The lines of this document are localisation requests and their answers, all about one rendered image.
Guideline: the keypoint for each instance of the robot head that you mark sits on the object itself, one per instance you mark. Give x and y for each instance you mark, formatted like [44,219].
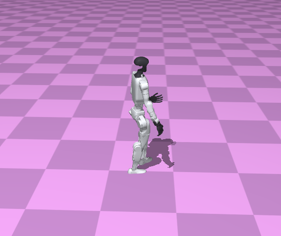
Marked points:
[141,61]

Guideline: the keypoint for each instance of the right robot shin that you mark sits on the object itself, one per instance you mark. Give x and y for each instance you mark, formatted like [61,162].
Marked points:
[137,153]

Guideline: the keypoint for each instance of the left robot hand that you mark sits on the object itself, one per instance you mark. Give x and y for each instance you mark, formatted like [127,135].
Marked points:
[155,99]

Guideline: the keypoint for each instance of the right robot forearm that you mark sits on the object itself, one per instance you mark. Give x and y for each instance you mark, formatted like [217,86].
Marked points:
[151,112]

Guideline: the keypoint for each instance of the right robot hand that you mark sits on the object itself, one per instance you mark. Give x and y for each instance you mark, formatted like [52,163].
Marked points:
[159,127]

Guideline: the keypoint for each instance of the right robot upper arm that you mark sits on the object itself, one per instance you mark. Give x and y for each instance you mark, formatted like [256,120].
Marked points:
[144,87]

